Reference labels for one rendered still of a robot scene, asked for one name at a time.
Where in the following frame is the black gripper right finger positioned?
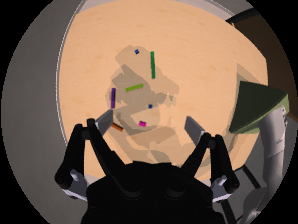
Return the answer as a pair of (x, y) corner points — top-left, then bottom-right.
(166, 116), (240, 203)

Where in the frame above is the purple rod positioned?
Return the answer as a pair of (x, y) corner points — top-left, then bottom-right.
(111, 88), (116, 109)

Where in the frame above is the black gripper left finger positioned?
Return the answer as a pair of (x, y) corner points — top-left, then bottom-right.
(54, 109), (143, 201)

